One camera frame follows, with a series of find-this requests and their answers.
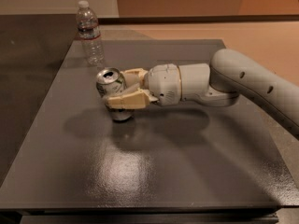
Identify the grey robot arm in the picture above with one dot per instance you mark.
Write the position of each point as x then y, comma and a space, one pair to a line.
218, 83

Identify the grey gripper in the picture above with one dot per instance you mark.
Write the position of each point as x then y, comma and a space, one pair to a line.
163, 83

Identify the clear plastic water bottle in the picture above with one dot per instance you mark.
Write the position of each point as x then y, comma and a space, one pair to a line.
90, 34

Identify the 7up soda can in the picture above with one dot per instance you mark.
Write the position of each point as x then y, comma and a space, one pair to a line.
110, 81

